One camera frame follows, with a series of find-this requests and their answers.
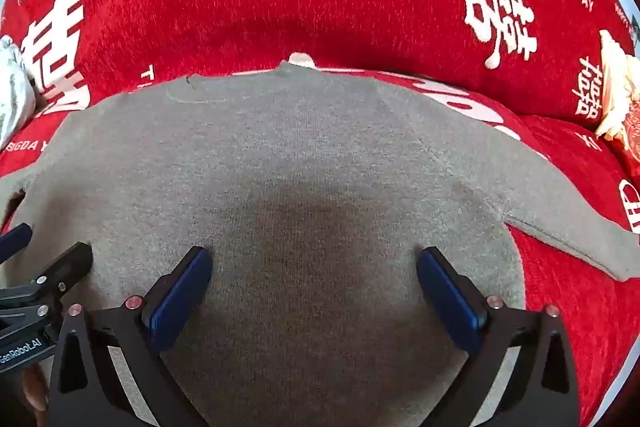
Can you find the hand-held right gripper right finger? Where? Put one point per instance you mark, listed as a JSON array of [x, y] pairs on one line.
[[452, 302]]

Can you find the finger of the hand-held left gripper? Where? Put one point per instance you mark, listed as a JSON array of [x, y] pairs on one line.
[[67, 264], [15, 239]]

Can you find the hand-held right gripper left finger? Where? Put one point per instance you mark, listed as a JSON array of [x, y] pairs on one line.
[[177, 302]]

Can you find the grey knit sweater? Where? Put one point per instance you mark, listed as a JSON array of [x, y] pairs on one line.
[[300, 167]]

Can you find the person's left hand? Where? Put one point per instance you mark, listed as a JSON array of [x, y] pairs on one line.
[[35, 392]]

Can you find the white floral pillow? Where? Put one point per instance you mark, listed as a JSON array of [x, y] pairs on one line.
[[15, 97]]

